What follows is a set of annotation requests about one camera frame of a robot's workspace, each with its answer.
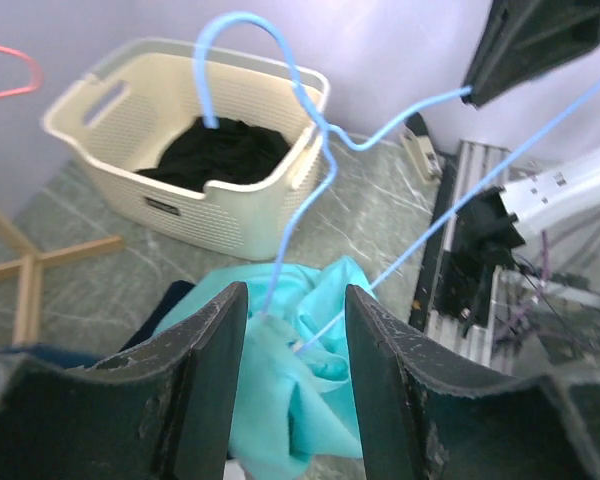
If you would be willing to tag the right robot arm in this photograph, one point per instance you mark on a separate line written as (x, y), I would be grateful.
(502, 218)

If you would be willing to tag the pink wire hanger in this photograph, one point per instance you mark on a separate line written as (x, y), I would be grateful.
(19, 73)

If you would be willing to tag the blue hanger of teal shirt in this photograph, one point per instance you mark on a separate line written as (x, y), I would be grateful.
(205, 41)

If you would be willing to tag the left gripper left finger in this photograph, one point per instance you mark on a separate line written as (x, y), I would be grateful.
(160, 410)

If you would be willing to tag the cream laundry basket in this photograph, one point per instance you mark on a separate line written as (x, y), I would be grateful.
(135, 124)

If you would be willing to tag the wooden clothes rack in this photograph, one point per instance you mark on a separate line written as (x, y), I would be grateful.
(30, 267)

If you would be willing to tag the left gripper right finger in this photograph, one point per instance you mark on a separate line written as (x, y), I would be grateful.
(424, 412)

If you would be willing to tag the black garment in basket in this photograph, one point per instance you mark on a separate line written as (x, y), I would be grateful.
(235, 153)

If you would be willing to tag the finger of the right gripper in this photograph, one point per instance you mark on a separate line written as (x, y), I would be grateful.
(525, 39)

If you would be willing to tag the teal t shirt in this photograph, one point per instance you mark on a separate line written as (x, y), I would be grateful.
(294, 397)

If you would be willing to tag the aluminium rail frame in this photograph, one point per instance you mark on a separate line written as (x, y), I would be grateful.
(512, 280)

